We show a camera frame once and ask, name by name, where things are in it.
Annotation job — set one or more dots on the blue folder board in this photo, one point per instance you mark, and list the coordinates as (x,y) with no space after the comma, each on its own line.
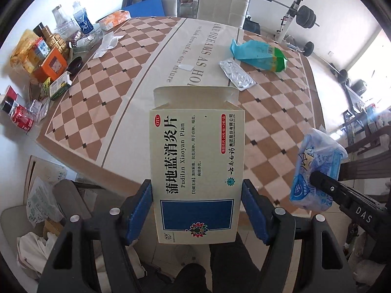
(147,8)

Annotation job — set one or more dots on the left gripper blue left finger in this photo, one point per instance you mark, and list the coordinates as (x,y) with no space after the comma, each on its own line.
(135,210)

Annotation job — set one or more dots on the dark wooden chair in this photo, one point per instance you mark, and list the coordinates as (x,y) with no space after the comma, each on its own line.
(371,157)

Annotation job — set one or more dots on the checkered table mat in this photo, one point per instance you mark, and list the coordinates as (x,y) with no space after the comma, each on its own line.
(100,126)

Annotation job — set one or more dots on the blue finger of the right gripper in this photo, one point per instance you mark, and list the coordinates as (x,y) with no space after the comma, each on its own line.
(337,191)

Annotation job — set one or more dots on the teal green snack bag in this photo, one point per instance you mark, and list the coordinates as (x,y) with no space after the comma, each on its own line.
(260,55)

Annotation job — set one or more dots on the black fuzzy trouser legs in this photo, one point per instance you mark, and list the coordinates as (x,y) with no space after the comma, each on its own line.
(232,270)

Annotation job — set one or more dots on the orange box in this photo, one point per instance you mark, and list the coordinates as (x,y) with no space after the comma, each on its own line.
(52,67)

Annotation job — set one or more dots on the orange tissue pack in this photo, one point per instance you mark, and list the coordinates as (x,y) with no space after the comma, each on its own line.
(114,19)

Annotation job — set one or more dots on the cream blue medicine box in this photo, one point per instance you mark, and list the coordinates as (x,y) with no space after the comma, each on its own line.
(197,147)

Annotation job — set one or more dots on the green white small carton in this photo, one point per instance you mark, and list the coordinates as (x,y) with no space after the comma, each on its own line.
(60,85)

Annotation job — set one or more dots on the yellow snack bag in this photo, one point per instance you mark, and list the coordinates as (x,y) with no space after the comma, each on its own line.
(20,55)

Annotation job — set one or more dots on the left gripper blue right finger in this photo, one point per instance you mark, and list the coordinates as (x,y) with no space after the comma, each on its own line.
(260,212)

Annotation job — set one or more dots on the white padded chair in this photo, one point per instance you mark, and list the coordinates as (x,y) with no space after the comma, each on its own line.
(229,12)

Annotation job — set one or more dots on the blue tissue pack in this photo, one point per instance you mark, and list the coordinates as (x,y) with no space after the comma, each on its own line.
(318,152)

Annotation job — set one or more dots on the barbell on rack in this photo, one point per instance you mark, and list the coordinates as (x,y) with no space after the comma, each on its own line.
(304,16)

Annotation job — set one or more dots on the silver blister pack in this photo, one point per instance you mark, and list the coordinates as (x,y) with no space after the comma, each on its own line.
(235,73)

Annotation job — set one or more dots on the blue label water bottle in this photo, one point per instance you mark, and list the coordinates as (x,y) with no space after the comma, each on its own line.
(81,18)

